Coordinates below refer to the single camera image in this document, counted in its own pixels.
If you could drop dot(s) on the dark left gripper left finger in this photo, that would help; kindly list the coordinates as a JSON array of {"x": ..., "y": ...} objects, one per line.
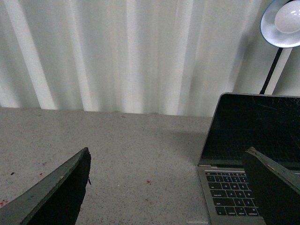
[{"x": 56, "y": 199}]

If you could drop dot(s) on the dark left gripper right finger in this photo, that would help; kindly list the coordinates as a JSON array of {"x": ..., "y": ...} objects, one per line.
[{"x": 276, "y": 189}]

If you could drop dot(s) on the grey laptop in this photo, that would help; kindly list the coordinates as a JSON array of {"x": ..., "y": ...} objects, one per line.
[{"x": 271, "y": 125}]

